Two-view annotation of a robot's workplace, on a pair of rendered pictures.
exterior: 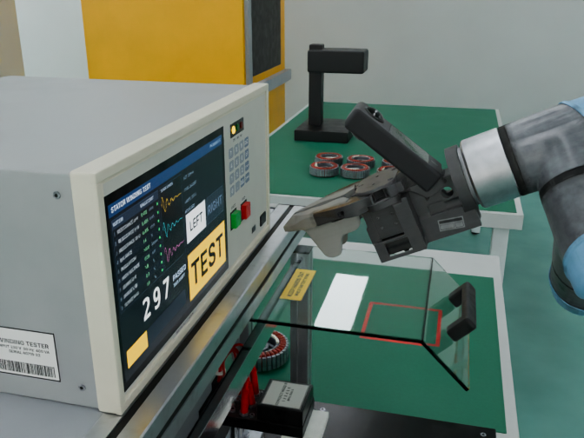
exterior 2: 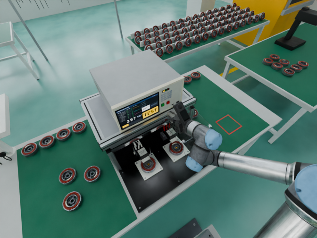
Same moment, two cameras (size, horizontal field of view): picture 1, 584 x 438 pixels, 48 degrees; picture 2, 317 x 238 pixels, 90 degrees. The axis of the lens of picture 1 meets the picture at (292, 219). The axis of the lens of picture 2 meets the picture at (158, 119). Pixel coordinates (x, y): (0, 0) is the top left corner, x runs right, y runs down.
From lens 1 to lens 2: 0.62 m
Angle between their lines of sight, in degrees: 47
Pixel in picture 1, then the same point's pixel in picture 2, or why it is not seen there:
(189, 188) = (143, 104)
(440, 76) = not seen: outside the picture
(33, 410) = (114, 125)
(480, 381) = (228, 148)
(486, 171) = (188, 131)
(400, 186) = (178, 122)
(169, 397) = (128, 133)
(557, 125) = (201, 134)
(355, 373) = not seen: hidden behind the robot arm
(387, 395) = not seen: hidden behind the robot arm
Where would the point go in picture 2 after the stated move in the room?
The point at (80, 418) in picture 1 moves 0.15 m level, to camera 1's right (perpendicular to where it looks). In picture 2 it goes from (117, 130) to (134, 145)
